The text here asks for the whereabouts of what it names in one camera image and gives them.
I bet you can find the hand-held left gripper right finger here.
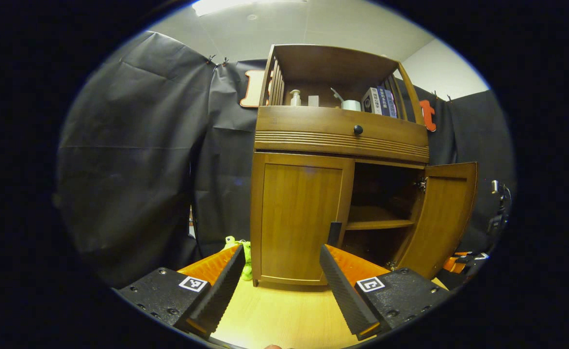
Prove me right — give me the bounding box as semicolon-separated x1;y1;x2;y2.
319;244;452;341

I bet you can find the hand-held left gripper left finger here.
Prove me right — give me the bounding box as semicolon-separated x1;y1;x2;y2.
114;244;246;340

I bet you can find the wooden shoe cabinet door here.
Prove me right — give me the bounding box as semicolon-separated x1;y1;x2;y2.
250;152;356;286
392;161;479;280

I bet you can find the black door handle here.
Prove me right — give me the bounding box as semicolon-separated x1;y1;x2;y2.
327;221;343;247

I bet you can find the wooden double-door shoe cabinet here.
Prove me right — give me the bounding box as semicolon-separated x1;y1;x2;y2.
249;44;479;287

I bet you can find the wooden inner cabinet shelf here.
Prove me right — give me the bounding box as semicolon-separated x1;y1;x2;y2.
345;206;416;231

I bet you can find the wooden ribbed cabinet drawer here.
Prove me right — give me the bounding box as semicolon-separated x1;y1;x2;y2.
254;105;430;164

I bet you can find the green frog plush toy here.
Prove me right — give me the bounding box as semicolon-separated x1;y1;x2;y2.
223;236;253;282

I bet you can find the black equipment stand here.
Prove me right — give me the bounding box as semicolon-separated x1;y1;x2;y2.
486;179;513;238

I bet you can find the black backdrop cloth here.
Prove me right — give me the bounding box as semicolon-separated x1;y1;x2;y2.
54;30;517;289

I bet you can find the white book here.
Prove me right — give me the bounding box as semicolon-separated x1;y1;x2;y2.
361;87;383;115

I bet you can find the ceiling light panel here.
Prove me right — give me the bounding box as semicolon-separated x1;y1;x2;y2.
191;0;309;17

